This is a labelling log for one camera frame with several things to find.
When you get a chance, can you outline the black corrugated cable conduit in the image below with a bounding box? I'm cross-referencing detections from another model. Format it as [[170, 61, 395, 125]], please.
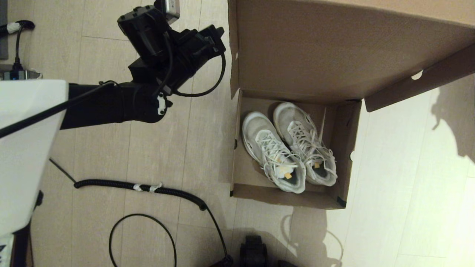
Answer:
[[73, 179, 207, 212]]

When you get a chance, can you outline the white tape strip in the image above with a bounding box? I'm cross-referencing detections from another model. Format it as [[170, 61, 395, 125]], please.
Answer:
[[133, 183, 164, 193]]

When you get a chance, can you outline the grey metal power supply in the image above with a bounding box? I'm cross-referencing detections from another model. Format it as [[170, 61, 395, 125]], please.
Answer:
[[0, 69, 42, 80]]

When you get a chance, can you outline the thin black looped cable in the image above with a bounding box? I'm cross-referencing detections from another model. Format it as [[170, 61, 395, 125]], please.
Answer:
[[109, 214, 177, 267]]

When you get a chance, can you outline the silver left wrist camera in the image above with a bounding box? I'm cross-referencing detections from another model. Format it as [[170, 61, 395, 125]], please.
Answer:
[[163, 0, 181, 21]]

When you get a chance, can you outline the thin red black wire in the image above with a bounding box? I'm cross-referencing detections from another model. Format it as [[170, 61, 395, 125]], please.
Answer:
[[49, 158, 77, 185]]

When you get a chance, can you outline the dark grey panel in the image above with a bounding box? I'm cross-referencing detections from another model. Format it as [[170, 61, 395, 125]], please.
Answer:
[[0, 0, 9, 60]]

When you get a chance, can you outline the white mesh lace-up sneaker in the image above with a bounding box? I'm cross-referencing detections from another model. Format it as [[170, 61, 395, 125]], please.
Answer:
[[273, 102, 338, 187], [242, 111, 307, 194]]

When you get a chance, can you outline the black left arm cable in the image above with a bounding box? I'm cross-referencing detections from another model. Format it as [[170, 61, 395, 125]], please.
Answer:
[[0, 26, 227, 138]]

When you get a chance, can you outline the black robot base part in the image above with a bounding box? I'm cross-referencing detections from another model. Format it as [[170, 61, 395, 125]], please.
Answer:
[[239, 235, 268, 267]]

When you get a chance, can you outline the brown cardboard shoe box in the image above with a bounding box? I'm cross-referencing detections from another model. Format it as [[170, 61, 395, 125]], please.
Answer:
[[227, 0, 475, 210]]

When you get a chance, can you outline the black power cord with plug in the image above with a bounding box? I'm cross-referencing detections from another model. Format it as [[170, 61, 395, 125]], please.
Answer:
[[0, 20, 36, 72]]

